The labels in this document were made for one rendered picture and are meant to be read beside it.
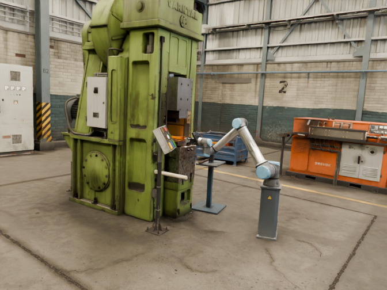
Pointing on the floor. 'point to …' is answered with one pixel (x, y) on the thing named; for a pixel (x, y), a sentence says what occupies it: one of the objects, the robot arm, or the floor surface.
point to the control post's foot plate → (156, 230)
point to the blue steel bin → (233, 153)
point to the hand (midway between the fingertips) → (185, 137)
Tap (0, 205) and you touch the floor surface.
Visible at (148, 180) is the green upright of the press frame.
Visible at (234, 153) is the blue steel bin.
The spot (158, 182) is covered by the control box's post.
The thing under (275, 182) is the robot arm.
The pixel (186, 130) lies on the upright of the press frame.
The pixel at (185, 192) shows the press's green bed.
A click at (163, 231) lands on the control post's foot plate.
